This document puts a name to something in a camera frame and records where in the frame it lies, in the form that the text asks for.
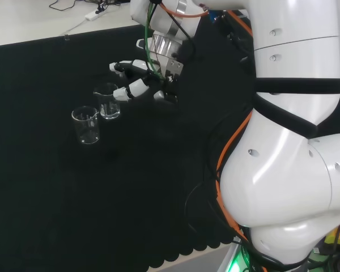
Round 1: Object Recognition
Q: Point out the small clear glass beaker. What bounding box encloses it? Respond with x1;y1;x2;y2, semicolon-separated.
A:
93;83;122;120

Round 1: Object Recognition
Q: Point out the white power strip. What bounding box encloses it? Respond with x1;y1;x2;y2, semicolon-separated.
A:
84;6;109;21

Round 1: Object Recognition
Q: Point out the clear graduated glass beaker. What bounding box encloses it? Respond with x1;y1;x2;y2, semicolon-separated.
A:
71;105;100;145

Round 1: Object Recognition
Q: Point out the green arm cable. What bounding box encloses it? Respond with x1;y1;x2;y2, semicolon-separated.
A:
143;0;165;81

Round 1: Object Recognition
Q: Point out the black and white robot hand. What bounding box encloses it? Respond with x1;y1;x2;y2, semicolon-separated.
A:
108;58;185;105

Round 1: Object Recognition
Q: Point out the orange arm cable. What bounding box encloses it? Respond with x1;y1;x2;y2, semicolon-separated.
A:
150;0;269;272

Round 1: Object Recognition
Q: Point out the thin black cable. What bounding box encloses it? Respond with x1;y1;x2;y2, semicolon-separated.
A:
48;0;131;12

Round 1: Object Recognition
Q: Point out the black bench cloth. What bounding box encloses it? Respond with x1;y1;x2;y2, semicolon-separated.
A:
0;10;340;272

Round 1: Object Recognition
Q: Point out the grey metal base plate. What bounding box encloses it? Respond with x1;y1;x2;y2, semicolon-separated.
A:
218;240;244;272

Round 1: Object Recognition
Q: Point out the yellow stop button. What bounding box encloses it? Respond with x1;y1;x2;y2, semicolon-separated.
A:
324;216;340;253

